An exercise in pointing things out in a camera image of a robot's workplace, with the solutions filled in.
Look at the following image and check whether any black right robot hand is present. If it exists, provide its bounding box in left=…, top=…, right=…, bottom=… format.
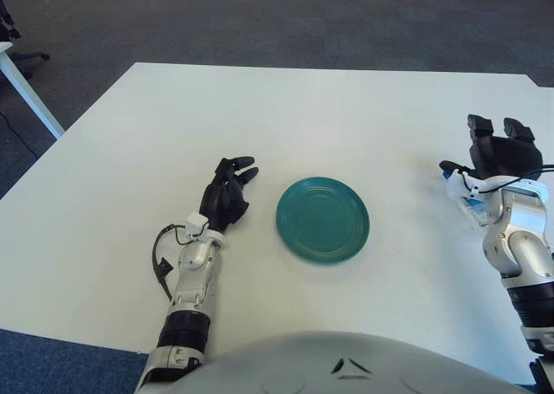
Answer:
left=439, top=113, right=544, bottom=183

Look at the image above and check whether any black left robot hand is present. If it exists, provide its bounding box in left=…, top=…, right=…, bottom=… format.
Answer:
left=199, top=154, right=260, bottom=235

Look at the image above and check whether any clear bottle with blue cap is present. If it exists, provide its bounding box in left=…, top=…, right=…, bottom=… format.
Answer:
left=441, top=171, right=490, bottom=229

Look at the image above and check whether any green round plate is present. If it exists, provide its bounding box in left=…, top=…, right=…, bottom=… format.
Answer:
left=275, top=176, right=371, bottom=265

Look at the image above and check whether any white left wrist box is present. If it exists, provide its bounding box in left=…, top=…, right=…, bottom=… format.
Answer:
left=186, top=212, right=209, bottom=238

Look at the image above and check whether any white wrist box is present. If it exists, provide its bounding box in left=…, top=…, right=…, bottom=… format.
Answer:
left=186, top=212, right=209, bottom=238
left=446, top=171, right=484, bottom=198

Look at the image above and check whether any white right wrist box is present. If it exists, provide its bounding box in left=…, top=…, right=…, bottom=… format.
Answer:
left=446, top=171, right=484, bottom=198

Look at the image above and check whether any silver robot torso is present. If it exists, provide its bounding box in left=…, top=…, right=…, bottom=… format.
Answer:
left=142, top=331, right=531, bottom=394

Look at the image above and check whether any white side table leg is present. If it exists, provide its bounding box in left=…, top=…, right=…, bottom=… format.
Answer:
left=0, top=41, right=66, bottom=140

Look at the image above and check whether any black office chair base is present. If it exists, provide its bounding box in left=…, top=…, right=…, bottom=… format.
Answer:
left=8, top=51, right=51, bottom=80

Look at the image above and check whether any person in dark clothes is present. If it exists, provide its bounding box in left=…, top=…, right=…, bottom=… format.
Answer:
left=0, top=0, right=22, bottom=40

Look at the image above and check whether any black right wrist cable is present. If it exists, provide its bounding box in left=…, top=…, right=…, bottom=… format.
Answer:
left=461, top=164, right=554, bottom=194

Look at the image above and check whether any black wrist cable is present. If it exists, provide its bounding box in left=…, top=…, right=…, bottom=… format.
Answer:
left=151, top=223, right=196, bottom=302
left=461, top=164, right=554, bottom=194

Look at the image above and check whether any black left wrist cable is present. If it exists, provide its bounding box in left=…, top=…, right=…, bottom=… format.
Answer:
left=151, top=223, right=196, bottom=302

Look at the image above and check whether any thin black floor cable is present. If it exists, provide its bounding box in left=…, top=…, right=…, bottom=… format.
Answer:
left=0, top=112, right=42, bottom=157

